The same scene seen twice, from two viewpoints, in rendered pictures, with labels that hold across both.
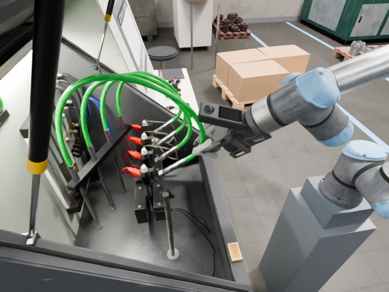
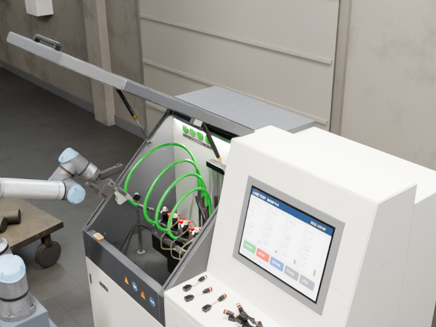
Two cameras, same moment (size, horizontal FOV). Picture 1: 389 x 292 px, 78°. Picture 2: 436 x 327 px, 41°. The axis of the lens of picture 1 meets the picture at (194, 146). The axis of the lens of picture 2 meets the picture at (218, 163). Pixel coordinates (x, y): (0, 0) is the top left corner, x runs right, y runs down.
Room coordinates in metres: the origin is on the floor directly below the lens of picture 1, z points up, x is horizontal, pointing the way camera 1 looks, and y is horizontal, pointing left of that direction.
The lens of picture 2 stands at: (2.63, -0.81, 2.42)
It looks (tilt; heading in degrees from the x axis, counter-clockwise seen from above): 25 degrees down; 149
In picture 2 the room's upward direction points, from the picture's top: 1 degrees counter-clockwise
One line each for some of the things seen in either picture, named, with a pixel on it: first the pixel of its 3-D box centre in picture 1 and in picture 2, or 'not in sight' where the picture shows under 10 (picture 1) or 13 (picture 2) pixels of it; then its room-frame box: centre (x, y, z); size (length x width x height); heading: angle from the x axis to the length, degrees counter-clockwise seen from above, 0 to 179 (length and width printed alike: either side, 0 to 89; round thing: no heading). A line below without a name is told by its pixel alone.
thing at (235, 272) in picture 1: (215, 206); (124, 272); (0.54, -0.08, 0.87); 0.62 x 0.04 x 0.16; 9
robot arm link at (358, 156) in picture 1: (360, 161); (10, 275); (0.58, -0.57, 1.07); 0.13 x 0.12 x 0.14; 7
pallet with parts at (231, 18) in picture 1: (230, 23); not in sight; (5.99, -0.81, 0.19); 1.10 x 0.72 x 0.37; 10
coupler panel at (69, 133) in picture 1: (62, 108); not in sight; (0.71, 0.45, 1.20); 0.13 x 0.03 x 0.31; 9
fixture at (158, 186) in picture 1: (151, 183); (181, 257); (0.63, 0.17, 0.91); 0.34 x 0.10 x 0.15; 9
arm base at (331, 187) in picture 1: (345, 182); (15, 300); (0.59, -0.57, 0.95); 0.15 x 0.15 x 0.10
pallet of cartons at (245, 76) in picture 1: (268, 76); not in sight; (3.08, -1.00, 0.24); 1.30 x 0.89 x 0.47; 104
